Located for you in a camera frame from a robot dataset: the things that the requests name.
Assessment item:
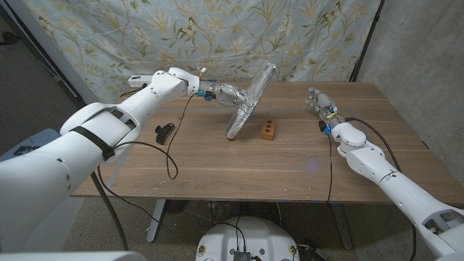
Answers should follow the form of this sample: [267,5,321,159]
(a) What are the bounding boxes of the orange wooden block with holes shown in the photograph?
[260,118,277,141]

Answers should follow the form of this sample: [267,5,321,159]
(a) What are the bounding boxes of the white power strip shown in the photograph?
[127,74,155,89]

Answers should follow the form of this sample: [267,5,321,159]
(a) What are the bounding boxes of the blue grey storage bin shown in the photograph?
[0,127,66,162]

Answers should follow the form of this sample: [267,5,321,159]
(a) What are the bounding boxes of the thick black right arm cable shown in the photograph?
[343,116,418,261]

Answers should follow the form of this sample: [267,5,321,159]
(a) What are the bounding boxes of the black backdrop frame pole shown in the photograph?
[348,0,386,83]

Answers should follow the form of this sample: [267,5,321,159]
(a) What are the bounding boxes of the black power cord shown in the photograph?
[119,83,148,98]

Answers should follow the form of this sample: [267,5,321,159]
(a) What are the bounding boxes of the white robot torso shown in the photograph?
[195,216,301,261]

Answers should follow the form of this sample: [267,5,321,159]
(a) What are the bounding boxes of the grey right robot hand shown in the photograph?
[304,86,345,126]

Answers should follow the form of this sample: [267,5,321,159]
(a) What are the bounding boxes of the floral printed backdrop cloth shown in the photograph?
[21,0,381,104]

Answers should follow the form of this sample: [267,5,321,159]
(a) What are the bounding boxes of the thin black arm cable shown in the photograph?
[96,93,199,225]
[326,133,334,203]

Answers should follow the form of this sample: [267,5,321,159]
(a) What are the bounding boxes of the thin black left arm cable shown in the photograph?
[96,93,199,225]

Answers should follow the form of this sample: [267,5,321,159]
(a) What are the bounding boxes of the black card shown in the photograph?
[13,145,41,157]

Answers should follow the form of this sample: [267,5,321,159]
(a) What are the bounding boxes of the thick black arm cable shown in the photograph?
[343,116,418,261]
[89,170,130,252]

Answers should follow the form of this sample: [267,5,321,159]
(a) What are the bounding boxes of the grey metal table leg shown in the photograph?
[146,199,167,244]
[329,202,355,251]

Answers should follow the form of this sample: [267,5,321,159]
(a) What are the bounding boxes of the white robot shoulder cover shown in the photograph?
[0,251,148,261]

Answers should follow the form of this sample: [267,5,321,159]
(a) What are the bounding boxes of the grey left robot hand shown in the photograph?
[213,82,254,109]

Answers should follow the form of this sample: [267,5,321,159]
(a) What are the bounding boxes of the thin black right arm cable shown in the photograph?
[326,133,334,203]

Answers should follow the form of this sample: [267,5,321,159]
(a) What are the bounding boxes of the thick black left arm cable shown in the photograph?
[89,170,130,252]

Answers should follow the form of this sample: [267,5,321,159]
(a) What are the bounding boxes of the black hair claw clip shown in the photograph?
[154,123,176,146]

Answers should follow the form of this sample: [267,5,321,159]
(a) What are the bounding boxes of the black round knob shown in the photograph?
[0,30,21,46]

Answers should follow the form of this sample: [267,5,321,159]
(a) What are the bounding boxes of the aluminum foil roll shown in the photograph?
[225,60,277,141]

